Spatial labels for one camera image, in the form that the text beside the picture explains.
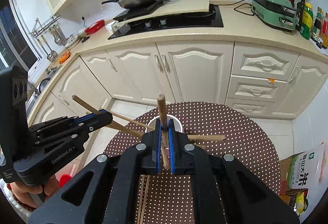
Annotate wooden chopstick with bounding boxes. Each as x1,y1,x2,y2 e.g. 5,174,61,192
72,95,143,139
188,135,226,141
140,176,151,224
111,112,155,130
137,175,147,224
157,94,170,170

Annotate pink paper cup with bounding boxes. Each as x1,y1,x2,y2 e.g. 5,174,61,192
145,114,183,161

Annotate person left hand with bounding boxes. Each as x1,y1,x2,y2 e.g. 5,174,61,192
10,175,59,208

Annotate red plastic bucket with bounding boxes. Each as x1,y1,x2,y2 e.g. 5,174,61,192
58,174,72,188

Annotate steel sink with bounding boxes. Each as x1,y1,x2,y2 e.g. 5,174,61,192
26,65,62,116

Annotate brown polka dot tablecloth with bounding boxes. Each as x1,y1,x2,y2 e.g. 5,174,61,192
102,101,282,224

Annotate orange sponge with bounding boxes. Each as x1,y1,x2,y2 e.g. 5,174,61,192
58,51,71,64

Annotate rice cardboard box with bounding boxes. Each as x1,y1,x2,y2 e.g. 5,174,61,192
279,143,327,221

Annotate window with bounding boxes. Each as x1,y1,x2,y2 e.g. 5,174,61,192
1,0,40,72

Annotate red tray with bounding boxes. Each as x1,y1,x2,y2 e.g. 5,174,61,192
84,19,105,35

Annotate white mug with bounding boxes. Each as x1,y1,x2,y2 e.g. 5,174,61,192
105,20,117,33

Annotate lower cabinets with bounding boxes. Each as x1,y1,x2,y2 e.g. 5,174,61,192
30,41,327,123

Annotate black induction cooker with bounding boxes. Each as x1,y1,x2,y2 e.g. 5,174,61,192
113,0,164,21

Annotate beige cutting board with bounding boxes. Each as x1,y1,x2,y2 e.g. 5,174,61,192
114,0,210,26

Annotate black gas hob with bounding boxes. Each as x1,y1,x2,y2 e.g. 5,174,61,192
108,4,223,40

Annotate green electric cooker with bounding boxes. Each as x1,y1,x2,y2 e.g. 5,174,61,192
251,0,296,31

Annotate red sauce bottle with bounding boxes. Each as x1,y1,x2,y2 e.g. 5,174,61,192
316,13,328,49

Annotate green oil bottle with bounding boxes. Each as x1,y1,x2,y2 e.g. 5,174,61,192
300,2,313,40

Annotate dark sauce bottle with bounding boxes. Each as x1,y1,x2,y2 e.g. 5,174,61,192
295,0,305,31

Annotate wall utensil rack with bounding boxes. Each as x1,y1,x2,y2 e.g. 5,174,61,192
30,13,68,62

